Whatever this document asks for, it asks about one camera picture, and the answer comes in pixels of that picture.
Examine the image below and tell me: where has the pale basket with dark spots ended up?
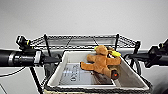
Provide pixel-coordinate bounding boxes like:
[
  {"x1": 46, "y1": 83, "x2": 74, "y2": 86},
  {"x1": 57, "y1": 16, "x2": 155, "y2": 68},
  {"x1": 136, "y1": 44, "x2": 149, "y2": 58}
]
[{"x1": 42, "y1": 49, "x2": 154, "y2": 94}]

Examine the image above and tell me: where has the white printed book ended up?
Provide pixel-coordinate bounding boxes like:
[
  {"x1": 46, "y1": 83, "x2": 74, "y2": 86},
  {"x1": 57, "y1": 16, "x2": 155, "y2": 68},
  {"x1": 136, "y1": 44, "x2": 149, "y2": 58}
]
[{"x1": 59, "y1": 62, "x2": 117, "y2": 88}]

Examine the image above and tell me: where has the orange brown plush horse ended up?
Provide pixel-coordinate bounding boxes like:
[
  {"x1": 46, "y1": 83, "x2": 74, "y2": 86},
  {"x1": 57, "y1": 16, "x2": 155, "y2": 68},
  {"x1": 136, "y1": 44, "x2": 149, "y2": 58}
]
[{"x1": 79, "y1": 44, "x2": 122, "y2": 80}]

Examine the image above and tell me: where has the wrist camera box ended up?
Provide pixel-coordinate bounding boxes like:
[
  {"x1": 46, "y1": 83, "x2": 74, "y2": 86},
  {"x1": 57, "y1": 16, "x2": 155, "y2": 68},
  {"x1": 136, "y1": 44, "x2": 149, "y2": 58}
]
[{"x1": 15, "y1": 34, "x2": 34, "y2": 52}]

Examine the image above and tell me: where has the thin grey cable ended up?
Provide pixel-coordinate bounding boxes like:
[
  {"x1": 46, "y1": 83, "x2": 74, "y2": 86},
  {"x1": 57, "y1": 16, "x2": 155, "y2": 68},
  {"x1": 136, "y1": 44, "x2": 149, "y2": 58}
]
[{"x1": 0, "y1": 65, "x2": 28, "y2": 78}]

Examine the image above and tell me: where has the black wire shelf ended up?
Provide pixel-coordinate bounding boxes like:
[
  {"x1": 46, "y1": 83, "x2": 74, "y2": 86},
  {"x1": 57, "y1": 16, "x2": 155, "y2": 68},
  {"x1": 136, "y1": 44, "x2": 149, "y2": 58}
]
[{"x1": 16, "y1": 32, "x2": 143, "y2": 94}]

